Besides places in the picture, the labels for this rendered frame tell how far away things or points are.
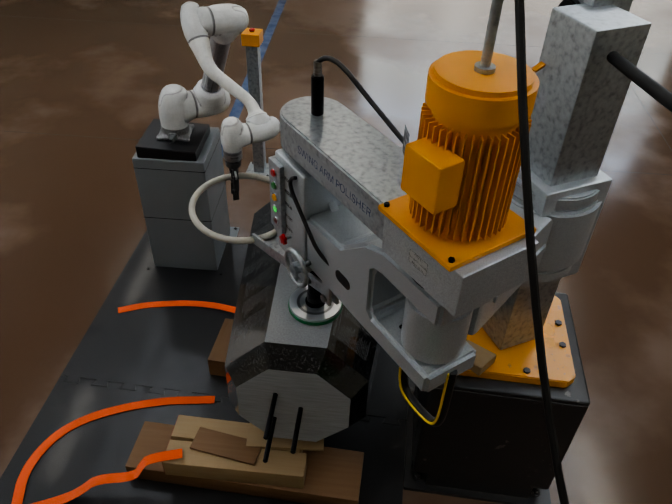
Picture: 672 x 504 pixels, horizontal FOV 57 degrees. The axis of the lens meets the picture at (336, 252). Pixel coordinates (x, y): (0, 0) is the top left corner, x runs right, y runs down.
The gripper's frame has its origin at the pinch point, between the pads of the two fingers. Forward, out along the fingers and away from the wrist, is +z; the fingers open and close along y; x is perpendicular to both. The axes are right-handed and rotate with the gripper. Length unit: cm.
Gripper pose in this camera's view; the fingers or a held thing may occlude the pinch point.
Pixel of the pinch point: (234, 191)
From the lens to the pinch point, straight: 317.1
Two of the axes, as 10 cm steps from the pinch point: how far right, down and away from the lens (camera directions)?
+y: 3.0, 6.8, -6.7
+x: 9.5, -1.7, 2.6
